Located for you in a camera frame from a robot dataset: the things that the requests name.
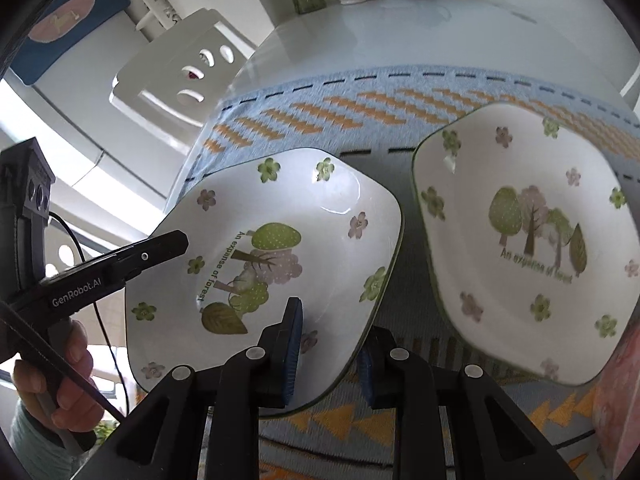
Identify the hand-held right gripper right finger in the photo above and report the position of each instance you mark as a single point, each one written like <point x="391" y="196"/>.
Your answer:
<point x="367" y="380"/>

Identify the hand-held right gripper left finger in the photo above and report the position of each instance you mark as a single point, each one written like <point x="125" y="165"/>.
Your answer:
<point x="292" y="350"/>

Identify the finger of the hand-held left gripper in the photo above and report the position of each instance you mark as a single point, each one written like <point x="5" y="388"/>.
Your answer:
<point x="150" y="255"/>

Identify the square floral ceramic plate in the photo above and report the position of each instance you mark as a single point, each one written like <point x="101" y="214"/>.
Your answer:
<point x="500" y="280"/>
<point x="320" y="240"/>

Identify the person's left forearm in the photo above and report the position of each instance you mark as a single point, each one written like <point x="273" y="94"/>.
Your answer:
<point x="25" y="435"/>

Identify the person's left hand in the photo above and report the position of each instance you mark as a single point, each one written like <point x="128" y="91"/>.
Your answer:
<point x="77" y="347"/>

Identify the white chair with oval holes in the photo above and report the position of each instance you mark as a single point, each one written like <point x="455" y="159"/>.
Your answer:
<point x="165" y="75"/>

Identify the blue orange woven table mat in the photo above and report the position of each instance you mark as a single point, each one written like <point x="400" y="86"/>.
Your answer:
<point x="350" y="105"/>

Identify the white power strip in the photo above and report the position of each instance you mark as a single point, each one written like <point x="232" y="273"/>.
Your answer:
<point x="157" y="0"/>

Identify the pink patterned object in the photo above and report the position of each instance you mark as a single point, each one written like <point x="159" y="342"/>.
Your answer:
<point x="622" y="400"/>

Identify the blue wall poster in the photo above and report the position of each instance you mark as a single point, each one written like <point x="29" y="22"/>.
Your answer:
<point x="100" y="5"/>

